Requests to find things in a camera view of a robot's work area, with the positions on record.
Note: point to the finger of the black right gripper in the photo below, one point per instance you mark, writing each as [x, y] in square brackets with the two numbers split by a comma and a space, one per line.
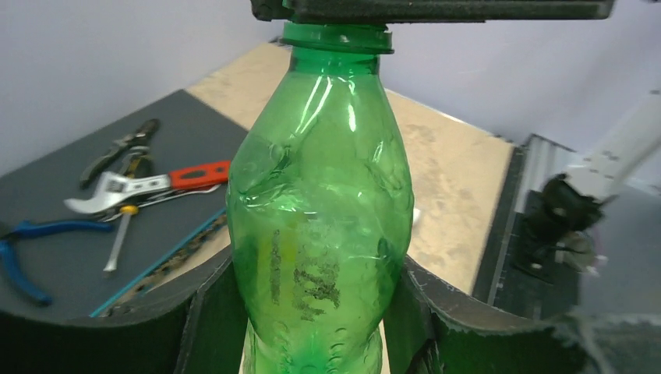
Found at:
[425, 11]

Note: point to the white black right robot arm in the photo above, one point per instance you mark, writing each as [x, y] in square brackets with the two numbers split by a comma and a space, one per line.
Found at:
[571, 200]

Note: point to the silver adjustable wrench red handle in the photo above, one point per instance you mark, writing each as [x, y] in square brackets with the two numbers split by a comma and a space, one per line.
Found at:
[114, 189]

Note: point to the yellow collar screwdriver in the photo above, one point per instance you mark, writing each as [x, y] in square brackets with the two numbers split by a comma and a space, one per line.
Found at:
[127, 212]

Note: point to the blue handled pliers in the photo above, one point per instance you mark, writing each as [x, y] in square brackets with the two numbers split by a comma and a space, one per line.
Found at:
[41, 258]

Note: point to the black handled pliers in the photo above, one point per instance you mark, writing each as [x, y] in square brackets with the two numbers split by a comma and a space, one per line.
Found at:
[133, 143]

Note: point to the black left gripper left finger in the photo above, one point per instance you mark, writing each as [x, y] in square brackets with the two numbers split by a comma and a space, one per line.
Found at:
[195, 323]

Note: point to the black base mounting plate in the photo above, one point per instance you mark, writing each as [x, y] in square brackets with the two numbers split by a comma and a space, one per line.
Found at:
[505, 278]

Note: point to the green plastic bottle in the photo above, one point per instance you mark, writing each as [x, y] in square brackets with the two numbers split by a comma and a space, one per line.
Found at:
[320, 207]

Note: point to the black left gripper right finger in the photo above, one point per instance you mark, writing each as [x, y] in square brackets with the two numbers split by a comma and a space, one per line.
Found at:
[433, 327]

